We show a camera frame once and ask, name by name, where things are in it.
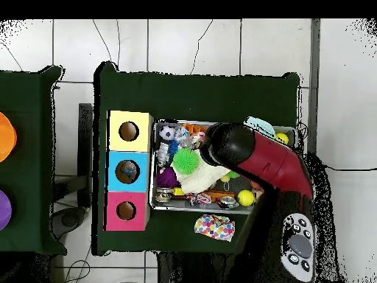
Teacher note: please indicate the colourful dotted packet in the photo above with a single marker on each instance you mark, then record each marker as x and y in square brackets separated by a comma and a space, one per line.
[215, 227]

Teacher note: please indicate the silver crumpled packet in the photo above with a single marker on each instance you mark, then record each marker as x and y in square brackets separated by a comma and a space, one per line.
[162, 154]

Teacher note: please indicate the cream yellow cloth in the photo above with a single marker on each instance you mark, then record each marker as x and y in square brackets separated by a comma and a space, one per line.
[200, 177]

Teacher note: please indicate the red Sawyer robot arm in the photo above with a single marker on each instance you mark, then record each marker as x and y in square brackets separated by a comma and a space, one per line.
[271, 162]

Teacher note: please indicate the small silver tin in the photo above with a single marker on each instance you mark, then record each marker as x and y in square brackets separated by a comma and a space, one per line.
[228, 202]

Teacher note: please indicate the black and white soccer ball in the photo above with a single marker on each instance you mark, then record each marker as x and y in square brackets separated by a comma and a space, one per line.
[167, 132]

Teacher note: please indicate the purple spiky ball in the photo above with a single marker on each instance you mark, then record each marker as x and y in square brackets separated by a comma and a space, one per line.
[165, 177]

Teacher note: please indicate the black stand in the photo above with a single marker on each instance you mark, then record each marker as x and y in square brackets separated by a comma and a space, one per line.
[86, 153]

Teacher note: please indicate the purple plastic bowl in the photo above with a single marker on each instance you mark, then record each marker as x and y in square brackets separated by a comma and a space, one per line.
[4, 209]

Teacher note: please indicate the orange plastic toy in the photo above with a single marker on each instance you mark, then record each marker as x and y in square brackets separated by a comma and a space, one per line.
[219, 194]

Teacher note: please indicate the mint green cloth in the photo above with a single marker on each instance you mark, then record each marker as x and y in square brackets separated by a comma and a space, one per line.
[259, 125]

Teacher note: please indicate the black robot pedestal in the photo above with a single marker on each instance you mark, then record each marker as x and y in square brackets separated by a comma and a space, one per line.
[194, 271]

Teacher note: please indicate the yellow ball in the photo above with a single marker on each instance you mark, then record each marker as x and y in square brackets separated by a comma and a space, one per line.
[282, 138]

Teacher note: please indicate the dark green table cloth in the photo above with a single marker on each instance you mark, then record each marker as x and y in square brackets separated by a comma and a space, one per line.
[194, 94]
[29, 88]

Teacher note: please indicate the orange plastic bowl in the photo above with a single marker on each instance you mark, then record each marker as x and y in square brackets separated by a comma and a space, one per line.
[6, 137]

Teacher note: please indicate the green spiky ball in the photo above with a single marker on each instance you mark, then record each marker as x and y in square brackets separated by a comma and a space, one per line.
[185, 160]

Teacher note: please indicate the clear shallow bin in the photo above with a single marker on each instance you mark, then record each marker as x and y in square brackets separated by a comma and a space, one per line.
[159, 203]

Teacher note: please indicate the wooden box with three holes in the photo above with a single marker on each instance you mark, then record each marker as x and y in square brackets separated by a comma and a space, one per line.
[115, 177]

